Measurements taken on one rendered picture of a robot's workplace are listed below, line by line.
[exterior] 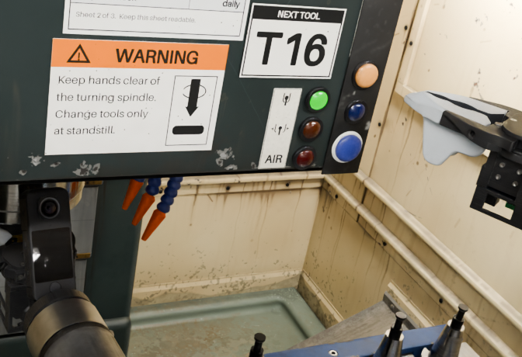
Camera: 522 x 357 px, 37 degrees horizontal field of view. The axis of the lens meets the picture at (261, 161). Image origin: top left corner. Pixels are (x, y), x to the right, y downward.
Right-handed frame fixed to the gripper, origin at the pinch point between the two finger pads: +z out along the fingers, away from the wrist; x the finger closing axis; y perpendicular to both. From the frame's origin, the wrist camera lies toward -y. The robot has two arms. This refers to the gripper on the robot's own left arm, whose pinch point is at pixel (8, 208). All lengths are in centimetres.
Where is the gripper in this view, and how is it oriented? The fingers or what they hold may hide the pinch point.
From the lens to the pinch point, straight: 96.9
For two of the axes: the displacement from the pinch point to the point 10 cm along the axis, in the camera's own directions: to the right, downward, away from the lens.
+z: -5.1, -4.6, 7.3
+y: -1.9, 8.9, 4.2
